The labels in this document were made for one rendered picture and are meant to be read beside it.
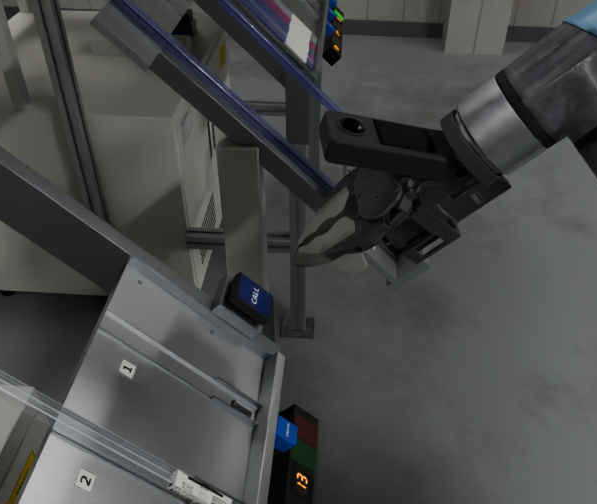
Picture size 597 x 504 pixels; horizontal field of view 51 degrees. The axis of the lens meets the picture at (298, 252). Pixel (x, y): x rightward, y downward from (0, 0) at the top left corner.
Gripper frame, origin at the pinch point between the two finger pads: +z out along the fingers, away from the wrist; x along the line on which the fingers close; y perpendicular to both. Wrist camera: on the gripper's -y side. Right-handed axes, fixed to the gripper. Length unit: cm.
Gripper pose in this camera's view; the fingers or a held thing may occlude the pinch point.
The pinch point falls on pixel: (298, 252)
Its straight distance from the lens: 62.3
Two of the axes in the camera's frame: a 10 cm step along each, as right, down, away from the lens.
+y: 7.1, 4.3, 5.6
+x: -0.7, -7.4, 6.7
